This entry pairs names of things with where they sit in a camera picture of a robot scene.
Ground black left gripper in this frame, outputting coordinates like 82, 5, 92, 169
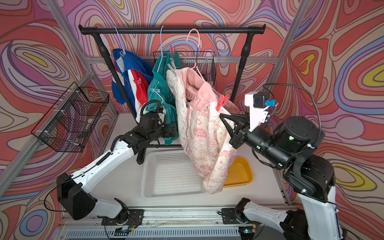
146, 122, 180, 144

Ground red clothespin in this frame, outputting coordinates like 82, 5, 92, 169
170, 45, 176, 55
134, 78, 142, 85
216, 95, 230, 112

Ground pink patterned kids jacket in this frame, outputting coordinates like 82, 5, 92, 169
166, 68, 241, 194

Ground pink plastic hanger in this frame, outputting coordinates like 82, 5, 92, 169
185, 28, 208, 83

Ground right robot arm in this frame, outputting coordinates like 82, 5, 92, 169
220, 114, 347, 240

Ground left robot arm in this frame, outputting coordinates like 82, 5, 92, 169
57, 112, 178, 225

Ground light blue hanger green jacket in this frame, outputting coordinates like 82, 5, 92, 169
157, 25, 165, 73

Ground green kids jacket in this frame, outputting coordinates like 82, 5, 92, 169
146, 51, 183, 146

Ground light blue clothespin green jacket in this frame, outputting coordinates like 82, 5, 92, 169
149, 88, 160, 93

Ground red clothespin on blue jacket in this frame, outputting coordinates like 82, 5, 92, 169
134, 78, 142, 85

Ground yellow plastic tray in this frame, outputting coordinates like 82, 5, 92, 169
224, 157, 254, 188

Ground white perforated plastic basket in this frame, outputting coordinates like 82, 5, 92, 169
141, 150, 207, 200

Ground blue red white jacket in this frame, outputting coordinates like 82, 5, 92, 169
112, 49, 153, 114

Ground red clothespin on green jacket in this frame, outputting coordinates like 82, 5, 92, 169
170, 45, 176, 55

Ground black clothes rack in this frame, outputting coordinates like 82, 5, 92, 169
79, 25, 267, 118

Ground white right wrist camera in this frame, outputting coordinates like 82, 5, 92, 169
245, 92, 278, 133

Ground black wire basket back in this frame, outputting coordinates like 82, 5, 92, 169
153, 51, 217, 88

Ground black wire basket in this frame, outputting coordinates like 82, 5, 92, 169
153, 51, 217, 88
31, 83, 109, 153

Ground black wire basket left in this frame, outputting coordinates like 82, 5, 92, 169
31, 83, 109, 153

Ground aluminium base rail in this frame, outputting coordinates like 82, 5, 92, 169
53, 206, 285, 240

